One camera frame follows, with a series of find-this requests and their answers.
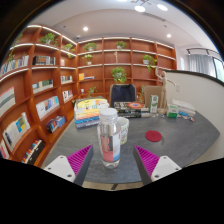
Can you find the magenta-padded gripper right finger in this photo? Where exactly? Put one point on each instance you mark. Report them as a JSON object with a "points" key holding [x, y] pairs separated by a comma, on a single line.
{"points": [[165, 166]]}

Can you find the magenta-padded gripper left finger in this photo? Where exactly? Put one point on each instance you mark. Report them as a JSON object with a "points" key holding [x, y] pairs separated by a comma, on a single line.
{"points": [[60, 166]]}

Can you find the clear white-capped water bottle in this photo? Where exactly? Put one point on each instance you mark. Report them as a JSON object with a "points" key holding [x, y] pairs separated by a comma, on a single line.
{"points": [[109, 140]]}

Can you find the flat round red coaster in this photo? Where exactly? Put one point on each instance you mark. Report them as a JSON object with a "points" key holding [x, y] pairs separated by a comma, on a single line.
{"points": [[153, 136]]}

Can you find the small green-white box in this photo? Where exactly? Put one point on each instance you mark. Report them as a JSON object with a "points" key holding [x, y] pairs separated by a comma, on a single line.
{"points": [[172, 111]]}

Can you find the colourful book stack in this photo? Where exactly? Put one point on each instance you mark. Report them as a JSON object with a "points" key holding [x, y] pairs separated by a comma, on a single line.
{"points": [[87, 111]]}

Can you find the white flat box stack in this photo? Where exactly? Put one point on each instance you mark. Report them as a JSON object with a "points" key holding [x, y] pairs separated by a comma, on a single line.
{"points": [[184, 106]]}

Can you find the tall green-white carton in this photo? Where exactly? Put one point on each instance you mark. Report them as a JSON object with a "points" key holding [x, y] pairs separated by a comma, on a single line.
{"points": [[154, 104]]}

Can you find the dark book stack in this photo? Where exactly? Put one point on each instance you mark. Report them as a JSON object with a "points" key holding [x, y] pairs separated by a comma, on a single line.
{"points": [[131, 110]]}

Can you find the wooden artist mannequin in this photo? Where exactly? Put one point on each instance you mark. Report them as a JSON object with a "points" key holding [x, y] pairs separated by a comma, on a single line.
{"points": [[163, 90]]}

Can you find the tan chair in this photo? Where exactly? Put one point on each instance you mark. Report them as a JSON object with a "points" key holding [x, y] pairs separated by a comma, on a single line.
{"points": [[151, 90]]}

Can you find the dark blue chair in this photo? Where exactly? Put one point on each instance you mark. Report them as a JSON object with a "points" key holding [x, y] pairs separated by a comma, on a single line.
{"points": [[122, 93]]}

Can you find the wooden shelf unit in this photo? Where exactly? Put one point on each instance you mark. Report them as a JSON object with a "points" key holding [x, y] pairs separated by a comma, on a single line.
{"points": [[66, 66]]}

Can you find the grey curtain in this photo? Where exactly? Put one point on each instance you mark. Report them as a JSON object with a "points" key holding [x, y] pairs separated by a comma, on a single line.
{"points": [[200, 65]]}

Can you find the window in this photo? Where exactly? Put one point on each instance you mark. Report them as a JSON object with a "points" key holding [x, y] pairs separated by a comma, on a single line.
{"points": [[219, 69]]}

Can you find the ceiling lights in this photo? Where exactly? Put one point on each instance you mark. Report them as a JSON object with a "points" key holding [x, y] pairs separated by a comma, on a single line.
{"points": [[140, 8]]}

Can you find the white wall socket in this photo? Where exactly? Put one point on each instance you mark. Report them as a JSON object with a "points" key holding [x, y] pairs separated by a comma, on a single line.
{"points": [[177, 87]]}

